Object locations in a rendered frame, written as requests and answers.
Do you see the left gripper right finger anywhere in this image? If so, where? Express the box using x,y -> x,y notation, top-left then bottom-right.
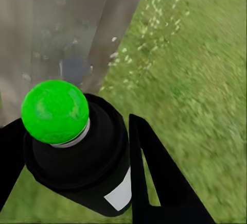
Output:
129,114 -> 216,224

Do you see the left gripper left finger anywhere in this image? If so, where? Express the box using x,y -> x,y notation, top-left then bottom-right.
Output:
0,118 -> 26,210

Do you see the pesticide atomizer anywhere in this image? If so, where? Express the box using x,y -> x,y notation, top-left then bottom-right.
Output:
21,55 -> 132,217

